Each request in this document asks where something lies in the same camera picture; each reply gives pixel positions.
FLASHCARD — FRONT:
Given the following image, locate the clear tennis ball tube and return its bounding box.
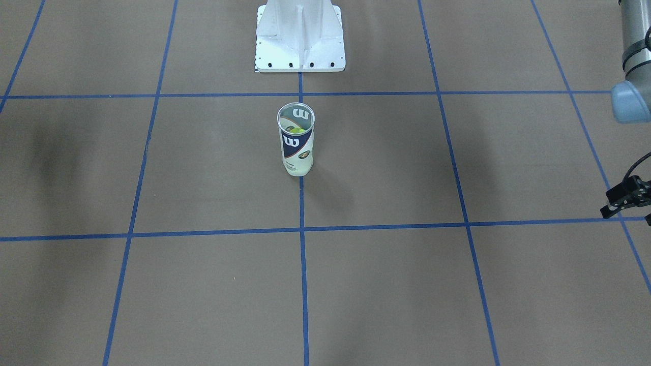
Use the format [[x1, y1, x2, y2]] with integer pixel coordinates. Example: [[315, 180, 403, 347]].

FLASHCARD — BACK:
[[277, 102, 315, 177]]

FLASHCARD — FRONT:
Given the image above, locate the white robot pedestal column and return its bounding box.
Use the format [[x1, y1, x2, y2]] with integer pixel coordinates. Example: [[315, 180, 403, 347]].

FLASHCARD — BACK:
[[254, 1, 346, 73]]

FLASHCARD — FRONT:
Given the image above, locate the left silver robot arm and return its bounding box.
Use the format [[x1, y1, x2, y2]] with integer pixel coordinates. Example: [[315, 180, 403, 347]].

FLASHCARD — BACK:
[[600, 1, 650, 219]]

